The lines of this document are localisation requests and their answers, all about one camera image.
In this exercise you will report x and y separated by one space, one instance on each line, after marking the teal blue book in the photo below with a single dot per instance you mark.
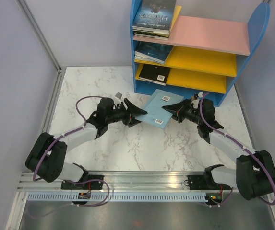
153 52

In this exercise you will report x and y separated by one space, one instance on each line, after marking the dark Wuthering Heights book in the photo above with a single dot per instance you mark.
156 14

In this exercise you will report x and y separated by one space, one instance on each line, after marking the aluminium mounting rail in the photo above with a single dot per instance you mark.
125 181

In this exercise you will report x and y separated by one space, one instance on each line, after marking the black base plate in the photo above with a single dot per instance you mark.
198 182
87 182

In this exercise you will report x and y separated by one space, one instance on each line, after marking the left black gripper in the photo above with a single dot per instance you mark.
133 111

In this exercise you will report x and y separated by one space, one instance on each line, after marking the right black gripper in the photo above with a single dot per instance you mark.
179 108

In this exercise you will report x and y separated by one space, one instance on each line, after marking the right aluminium frame post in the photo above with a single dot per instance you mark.
266 1

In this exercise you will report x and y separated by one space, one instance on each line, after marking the light blue slotted cable duct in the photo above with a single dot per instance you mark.
123 196

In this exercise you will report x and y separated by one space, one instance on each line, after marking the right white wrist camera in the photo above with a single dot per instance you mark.
195 99

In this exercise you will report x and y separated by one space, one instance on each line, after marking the left aluminium frame post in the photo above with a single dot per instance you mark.
38 32

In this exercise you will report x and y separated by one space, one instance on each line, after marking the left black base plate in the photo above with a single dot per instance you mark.
87 182

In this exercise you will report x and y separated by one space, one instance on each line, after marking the black notebook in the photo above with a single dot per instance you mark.
154 74

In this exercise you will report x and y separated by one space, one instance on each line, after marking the yellow paperback book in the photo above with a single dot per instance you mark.
176 13

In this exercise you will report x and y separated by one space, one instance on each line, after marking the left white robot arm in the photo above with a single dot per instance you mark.
47 157

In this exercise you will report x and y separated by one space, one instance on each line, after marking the aluminium frame post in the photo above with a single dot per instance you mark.
266 1
38 32

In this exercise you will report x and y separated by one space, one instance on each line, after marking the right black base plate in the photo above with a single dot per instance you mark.
198 182

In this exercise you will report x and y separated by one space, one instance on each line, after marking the blue shelf with coloured boards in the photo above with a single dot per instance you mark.
208 55

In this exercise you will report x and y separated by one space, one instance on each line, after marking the light blue thin book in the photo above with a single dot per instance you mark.
156 115

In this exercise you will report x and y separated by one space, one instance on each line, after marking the green gold fantasy book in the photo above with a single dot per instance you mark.
150 35

